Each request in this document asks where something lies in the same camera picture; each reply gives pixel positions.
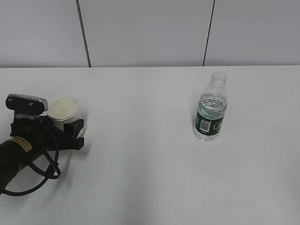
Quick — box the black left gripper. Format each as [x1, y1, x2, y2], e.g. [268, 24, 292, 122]
[10, 116, 84, 152]

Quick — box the white paper cup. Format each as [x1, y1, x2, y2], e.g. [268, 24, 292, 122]
[47, 96, 82, 130]

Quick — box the green label water bottle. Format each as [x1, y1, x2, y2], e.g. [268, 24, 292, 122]
[193, 72, 228, 142]

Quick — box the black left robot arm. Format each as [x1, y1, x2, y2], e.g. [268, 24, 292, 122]
[0, 116, 84, 196]

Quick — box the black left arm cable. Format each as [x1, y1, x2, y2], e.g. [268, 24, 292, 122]
[0, 120, 62, 197]

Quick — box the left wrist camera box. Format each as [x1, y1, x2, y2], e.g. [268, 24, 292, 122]
[6, 94, 48, 116]

